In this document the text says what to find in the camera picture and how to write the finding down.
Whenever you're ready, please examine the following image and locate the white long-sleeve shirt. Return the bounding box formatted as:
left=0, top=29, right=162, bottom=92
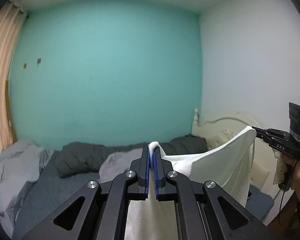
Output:
left=125, top=126, right=256, bottom=239

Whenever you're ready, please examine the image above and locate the light grey crumpled sheet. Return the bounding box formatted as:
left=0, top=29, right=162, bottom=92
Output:
left=99, top=148, right=142, bottom=183

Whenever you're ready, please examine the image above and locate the cream padded headboard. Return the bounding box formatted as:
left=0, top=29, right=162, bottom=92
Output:
left=191, top=109, right=280, bottom=199

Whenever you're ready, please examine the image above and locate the dark grey duvet roll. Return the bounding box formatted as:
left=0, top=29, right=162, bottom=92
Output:
left=56, top=134, right=208, bottom=178

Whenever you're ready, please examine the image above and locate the dark blue bed cover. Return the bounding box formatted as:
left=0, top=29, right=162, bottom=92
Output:
left=12, top=152, right=276, bottom=239

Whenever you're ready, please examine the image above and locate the light grey blanket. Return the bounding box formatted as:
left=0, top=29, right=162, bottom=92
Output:
left=0, top=139, right=54, bottom=237

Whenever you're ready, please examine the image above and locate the pink curtain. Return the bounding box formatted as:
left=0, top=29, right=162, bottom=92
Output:
left=0, top=1, right=25, bottom=153

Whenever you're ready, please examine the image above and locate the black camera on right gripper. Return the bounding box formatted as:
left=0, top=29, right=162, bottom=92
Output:
left=289, top=102, right=300, bottom=142

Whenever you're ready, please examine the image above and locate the black cable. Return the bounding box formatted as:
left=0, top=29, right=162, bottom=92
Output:
left=277, top=159, right=300, bottom=227

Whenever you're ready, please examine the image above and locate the wooden window frame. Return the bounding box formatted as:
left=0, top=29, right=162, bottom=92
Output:
left=5, top=80, right=17, bottom=143

